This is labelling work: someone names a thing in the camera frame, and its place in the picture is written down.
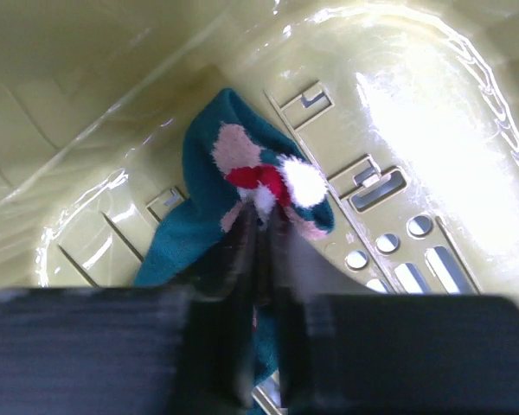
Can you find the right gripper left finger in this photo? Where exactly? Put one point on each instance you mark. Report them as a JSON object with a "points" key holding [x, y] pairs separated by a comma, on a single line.
{"points": [[181, 348]]}

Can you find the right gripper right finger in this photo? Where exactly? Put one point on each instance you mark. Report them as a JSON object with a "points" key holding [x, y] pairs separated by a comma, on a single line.
{"points": [[346, 349]]}

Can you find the green sock with reindeer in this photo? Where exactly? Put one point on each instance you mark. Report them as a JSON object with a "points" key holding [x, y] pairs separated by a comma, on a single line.
{"points": [[232, 156]]}

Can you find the olive green plastic basket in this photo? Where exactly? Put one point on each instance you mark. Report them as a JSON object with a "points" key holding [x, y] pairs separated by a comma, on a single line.
{"points": [[409, 110]]}

